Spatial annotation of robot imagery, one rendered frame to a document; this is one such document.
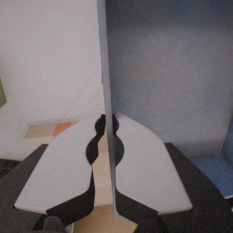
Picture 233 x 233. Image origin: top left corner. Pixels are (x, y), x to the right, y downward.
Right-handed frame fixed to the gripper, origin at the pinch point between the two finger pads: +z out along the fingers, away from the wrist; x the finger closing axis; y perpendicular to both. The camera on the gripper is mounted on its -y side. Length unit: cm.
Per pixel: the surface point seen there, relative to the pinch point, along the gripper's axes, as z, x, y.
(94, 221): 33, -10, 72
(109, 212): 38, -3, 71
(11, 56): 39.8, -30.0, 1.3
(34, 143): 32.8, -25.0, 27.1
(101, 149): 27.4, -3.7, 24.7
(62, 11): 40.9, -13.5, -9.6
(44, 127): 39, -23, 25
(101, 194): 25.8, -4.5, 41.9
